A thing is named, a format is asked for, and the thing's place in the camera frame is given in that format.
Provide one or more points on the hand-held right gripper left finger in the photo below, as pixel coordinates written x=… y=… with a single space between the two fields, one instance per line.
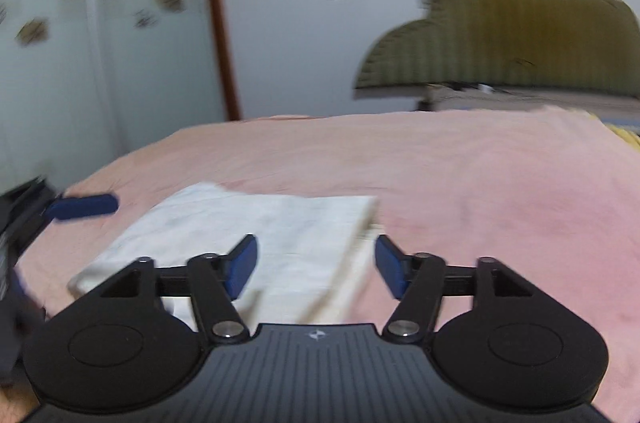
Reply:
x=242 y=268

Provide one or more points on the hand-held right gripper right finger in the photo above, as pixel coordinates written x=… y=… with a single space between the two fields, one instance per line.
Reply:
x=391 y=268

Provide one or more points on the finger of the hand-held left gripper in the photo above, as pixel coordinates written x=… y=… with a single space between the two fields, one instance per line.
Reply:
x=85 y=206

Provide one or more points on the white pants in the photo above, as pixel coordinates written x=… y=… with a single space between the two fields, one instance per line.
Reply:
x=260 y=243

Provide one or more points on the pink blanket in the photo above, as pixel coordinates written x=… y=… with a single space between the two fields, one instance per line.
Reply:
x=500 y=183

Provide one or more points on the white door with brown print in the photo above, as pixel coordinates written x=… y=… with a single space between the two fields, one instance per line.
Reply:
x=100 y=28

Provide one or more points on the yellow floral sheet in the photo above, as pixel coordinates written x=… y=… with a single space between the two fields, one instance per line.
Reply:
x=622 y=134

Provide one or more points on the olive padded headboard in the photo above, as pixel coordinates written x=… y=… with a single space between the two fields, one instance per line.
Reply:
x=515 y=18

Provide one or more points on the brown wooden door frame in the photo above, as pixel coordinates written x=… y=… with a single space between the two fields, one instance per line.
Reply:
x=220 y=13

